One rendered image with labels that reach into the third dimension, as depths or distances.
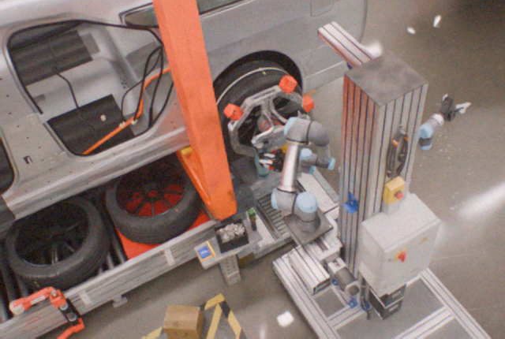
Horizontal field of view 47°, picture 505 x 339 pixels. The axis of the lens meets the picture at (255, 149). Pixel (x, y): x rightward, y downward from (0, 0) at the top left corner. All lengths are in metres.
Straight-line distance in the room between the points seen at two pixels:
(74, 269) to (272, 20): 2.04
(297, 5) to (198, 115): 1.07
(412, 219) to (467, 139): 2.17
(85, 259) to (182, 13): 1.93
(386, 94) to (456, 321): 1.91
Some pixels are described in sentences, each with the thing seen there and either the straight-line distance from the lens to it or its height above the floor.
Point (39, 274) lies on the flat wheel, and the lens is 4.02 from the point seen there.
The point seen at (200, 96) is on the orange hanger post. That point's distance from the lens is 3.01.
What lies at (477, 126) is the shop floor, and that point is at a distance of 5.19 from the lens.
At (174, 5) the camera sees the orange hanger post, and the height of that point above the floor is 2.21.
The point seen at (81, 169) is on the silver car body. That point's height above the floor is 0.93.
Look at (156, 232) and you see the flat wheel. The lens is 4.01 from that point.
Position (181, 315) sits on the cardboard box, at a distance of 3.95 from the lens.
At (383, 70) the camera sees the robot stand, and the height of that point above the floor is 2.03.
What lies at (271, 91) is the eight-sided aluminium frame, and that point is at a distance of 3.76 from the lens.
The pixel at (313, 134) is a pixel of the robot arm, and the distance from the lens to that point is 3.19.
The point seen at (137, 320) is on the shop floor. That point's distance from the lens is 4.22.
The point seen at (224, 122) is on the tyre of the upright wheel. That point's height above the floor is 0.97.
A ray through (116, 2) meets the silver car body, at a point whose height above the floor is 1.90.
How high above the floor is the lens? 3.69
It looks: 49 degrees down
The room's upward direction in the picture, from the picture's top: 8 degrees counter-clockwise
